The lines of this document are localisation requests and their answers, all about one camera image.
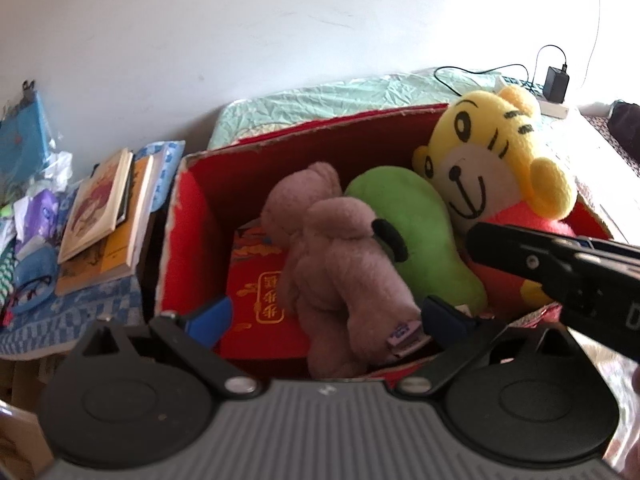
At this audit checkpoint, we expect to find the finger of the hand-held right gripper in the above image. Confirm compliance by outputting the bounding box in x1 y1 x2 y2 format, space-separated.
572 236 640 261
466 221 582 302

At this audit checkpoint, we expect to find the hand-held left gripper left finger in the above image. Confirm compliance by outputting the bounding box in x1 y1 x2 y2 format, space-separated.
75 296 263 403

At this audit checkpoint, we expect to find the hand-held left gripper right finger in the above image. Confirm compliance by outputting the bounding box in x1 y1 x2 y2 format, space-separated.
395 295 586 398

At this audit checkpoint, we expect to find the yellow tiger plush toy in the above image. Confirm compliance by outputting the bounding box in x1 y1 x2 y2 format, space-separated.
412 85 581 311

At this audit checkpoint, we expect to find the red cardboard box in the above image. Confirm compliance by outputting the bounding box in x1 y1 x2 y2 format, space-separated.
155 102 616 378

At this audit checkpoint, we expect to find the pink plush bear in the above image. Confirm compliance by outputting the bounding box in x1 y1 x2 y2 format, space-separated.
260 161 428 380

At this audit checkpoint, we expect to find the red gold-print booklet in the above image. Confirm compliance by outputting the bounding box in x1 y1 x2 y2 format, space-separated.
218 225 321 361

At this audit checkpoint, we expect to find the green plush toy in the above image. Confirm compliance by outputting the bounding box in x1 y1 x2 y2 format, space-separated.
344 166 488 316

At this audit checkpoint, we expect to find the stack of books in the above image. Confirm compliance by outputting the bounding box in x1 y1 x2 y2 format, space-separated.
55 155 156 297

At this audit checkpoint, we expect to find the blue checkered cloth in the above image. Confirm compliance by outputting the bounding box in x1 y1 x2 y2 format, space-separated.
0 140 186 361

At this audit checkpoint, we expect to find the black cloth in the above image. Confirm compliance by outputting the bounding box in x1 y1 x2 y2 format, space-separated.
607 100 640 148

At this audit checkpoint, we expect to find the white power strip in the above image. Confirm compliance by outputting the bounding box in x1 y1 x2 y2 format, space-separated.
495 76 571 120

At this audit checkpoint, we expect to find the orange cover book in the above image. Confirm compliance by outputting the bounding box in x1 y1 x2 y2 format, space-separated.
57 149 135 265

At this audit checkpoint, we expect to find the black charger adapter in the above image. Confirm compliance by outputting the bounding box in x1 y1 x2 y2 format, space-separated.
544 65 570 103

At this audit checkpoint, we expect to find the blue fabric pouch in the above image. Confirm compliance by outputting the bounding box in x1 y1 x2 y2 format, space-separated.
10 246 60 316

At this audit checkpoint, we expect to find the purple printed packet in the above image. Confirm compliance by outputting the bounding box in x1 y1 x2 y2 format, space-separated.
14 189 60 256

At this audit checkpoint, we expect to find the clear plastic wrap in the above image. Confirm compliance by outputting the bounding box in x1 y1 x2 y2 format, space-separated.
30 150 73 196

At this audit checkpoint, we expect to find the blue plastic packet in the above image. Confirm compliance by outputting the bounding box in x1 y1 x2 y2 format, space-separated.
0 80 53 186

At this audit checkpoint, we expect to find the black charger cable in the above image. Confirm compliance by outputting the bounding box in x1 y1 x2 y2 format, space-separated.
434 45 568 98

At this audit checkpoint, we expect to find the white power cable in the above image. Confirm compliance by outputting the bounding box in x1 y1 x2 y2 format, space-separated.
582 0 603 91

